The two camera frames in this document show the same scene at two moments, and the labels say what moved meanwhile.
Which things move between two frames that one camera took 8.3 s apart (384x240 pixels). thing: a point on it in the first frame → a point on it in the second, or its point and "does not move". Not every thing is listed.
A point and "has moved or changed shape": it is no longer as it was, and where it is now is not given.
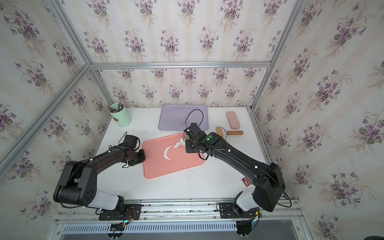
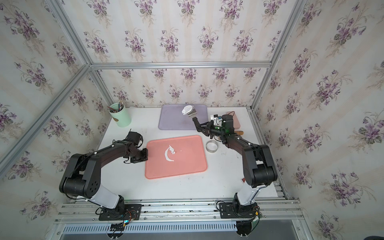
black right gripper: [187, 146] → [207, 128]
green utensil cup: [118, 112] does not move
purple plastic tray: [178, 117] does not move
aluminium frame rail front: [185, 211] does not move
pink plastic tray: [156, 164] has moved or changed shape
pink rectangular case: [232, 120] does not move
